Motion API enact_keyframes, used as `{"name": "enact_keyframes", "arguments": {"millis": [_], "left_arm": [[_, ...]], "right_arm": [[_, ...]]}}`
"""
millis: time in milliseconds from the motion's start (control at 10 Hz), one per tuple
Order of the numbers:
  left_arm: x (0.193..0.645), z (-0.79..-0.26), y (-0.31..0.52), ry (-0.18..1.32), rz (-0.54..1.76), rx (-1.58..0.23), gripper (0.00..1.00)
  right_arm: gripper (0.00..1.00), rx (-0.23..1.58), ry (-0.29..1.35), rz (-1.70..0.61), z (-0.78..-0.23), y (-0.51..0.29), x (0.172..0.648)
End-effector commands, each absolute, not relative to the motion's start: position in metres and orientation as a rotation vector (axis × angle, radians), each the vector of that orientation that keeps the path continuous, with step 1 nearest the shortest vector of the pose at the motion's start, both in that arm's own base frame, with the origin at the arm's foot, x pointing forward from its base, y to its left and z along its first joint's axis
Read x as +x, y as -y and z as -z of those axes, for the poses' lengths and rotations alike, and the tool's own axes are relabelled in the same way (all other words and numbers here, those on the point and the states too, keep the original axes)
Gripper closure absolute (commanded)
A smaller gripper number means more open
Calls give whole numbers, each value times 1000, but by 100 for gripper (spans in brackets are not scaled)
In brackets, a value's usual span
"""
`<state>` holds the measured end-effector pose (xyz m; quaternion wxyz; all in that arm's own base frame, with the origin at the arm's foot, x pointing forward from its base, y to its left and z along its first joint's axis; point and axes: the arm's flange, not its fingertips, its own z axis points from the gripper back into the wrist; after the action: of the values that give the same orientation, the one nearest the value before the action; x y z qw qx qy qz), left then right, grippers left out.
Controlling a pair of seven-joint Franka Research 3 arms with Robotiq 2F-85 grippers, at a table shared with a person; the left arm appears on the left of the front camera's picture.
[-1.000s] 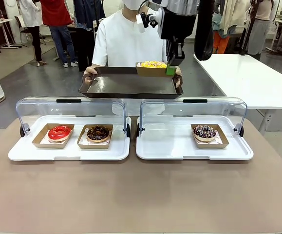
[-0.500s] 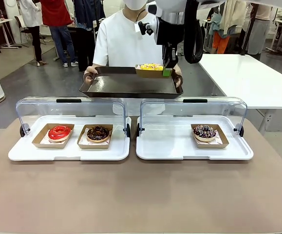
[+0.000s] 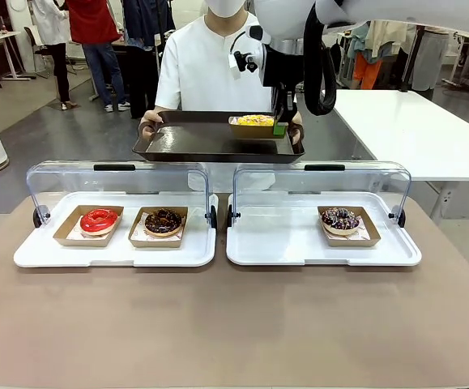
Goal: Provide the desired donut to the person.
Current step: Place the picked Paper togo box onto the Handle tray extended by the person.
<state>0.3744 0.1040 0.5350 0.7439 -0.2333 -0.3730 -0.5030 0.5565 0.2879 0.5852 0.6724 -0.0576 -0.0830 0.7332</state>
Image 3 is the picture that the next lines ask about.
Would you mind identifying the black camera pole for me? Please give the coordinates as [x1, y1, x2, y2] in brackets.
[399, 24, 424, 96]

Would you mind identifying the chocolate sprinkled donut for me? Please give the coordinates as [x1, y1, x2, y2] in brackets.
[317, 205, 382, 249]

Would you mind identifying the person right hand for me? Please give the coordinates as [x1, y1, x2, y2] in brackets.
[138, 109, 164, 141]

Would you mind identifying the clear plastic hinged cover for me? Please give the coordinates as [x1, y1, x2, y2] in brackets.
[228, 160, 412, 230]
[26, 160, 218, 230]

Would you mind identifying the black cable sleeve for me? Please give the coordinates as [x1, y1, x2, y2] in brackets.
[303, 0, 338, 116]

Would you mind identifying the bystander in red sweater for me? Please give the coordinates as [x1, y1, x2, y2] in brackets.
[64, 0, 132, 113]

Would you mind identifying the person right forearm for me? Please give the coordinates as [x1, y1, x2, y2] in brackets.
[148, 105, 179, 118]

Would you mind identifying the person in white shirt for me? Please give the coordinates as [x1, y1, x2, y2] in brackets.
[155, 0, 300, 194]

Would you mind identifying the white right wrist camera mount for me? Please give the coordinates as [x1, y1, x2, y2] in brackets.
[228, 24, 266, 76]

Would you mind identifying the bystander in white coat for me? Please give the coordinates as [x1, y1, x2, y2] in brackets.
[29, 0, 73, 111]

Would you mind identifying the white face mask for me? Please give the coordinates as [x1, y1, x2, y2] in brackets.
[207, 0, 247, 19]

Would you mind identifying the bystander in grey skirt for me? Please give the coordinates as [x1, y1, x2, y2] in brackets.
[411, 24, 450, 92]

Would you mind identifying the dark donut with coloured sprinkles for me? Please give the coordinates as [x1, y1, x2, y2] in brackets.
[319, 207, 361, 237]

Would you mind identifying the black backpack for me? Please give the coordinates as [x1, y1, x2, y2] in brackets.
[328, 40, 343, 75]

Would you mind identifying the white side table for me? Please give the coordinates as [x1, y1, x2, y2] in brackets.
[326, 88, 469, 222]

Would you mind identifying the bystander in orange shorts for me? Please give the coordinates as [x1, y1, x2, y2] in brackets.
[344, 19, 398, 91]

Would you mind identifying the brown cardboard donut box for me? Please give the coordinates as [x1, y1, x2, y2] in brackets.
[228, 116, 278, 140]

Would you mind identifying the yellow sprinkled donut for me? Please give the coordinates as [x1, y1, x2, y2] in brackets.
[236, 114, 276, 127]

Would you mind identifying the person left hand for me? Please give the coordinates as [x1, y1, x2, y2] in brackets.
[288, 109, 305, 145]

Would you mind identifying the dark brown serving tray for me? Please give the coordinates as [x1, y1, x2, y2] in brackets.
[131, 110, 306, 165]

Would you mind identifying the chocolate glazed donut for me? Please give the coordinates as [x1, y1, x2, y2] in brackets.
[143, 207, 183, 238]

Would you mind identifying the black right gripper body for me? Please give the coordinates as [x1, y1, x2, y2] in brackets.
[263, 39, 301, 97]

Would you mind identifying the white plastic display tray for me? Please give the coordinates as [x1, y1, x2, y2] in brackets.
[14, 190, 218, 268]
[225, 190, 423, 268]

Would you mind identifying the dark office chair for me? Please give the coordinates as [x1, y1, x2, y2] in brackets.
[23, 26, 52, 80]

